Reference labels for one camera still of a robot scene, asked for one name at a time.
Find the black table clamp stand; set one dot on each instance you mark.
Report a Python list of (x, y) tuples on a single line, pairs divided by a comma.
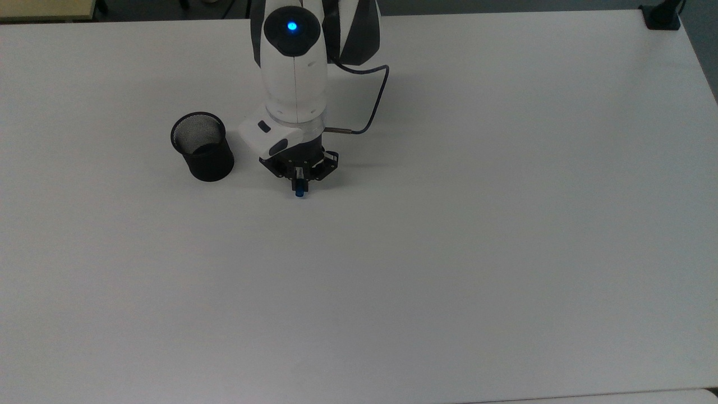
[(662, 19)]

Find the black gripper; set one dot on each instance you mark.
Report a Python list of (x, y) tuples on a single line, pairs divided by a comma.
[(305, 154)]

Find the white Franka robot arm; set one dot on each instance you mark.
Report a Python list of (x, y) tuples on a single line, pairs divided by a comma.
[(294, 73)]

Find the black mesh pen cup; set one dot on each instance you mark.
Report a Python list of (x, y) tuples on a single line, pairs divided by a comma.
[(210, 165)]

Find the yellow wooden desk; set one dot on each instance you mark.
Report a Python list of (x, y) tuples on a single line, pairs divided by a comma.
[(45, 8)]

